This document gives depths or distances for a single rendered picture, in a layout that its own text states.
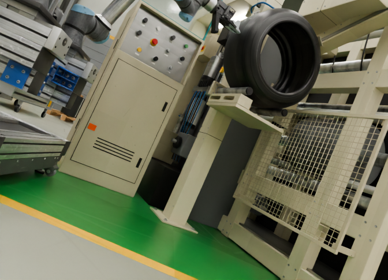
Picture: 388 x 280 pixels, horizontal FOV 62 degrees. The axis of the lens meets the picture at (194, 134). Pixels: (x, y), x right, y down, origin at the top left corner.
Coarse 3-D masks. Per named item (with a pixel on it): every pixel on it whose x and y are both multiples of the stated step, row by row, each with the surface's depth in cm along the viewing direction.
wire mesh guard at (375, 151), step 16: (288, 112) 216; (304, 112) 202; (320, 112) 190; (320, 128) 186; (384, 128) 152; (256, 144) 229; (336, 144) 172; (368, 144) 156; (320, 160) 176; (288, 176) 192; (368, 176) 150; (256, 192) 209; (304, 192) 177; (320, 192) 168; (256, 208) 202; (352, 208) 149; (288, 224) 177; (320, 224) 160; (336, 224) 153
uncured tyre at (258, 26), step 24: (240, 24) 190; (264, 24) 174; (288, 24) 202; (240, 48) 177; (288, 48) 216; (312, 48) 191; (240, 72) 179; (288, 72) 218; (312, 72) 192; (264, 96) 182; (288, 96) 186
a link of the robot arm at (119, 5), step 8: (120, 0) 183; (128, 0) 184; (112, 8) 183; (120, 8) 184; (96, 16) 183; (104, 16) 184; (112, 16) 185; (104, 24) 184; (112, 24) 189; (96, 32) 183; (104, 32) 186; (96, 40) 188; (104, 40) 191
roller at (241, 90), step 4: (220, 88) 204; (224, 88) 199; (228, 88) 194; (232, 88) 190; (236, 88) 186; (240, 88) 182; (244, 88) 178; (248, 88) 176; (220, 92) 203; (224, 92) 198; (228, 92) 194; (232, 92) 189; (236, 92) 185; (240, 92) 182; (244, 92) 178; (248, 92) 176; (252, 92) 178
